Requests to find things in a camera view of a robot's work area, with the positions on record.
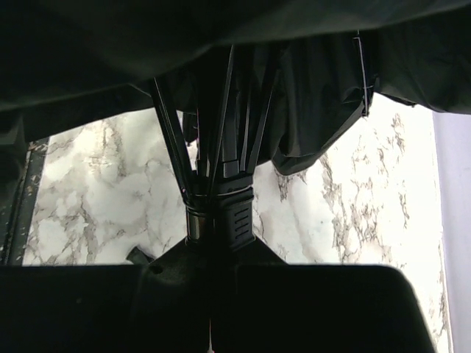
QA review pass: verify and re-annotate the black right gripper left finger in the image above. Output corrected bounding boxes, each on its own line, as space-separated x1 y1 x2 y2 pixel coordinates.
1 242 210 352

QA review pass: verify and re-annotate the black folding umbrella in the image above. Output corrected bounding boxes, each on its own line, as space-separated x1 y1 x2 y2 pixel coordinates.
1 1 470 251

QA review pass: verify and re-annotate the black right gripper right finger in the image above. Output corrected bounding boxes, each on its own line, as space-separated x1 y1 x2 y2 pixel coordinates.
209 240 433 352

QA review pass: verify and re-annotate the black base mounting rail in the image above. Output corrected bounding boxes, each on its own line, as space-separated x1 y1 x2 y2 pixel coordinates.
1 138 49 265

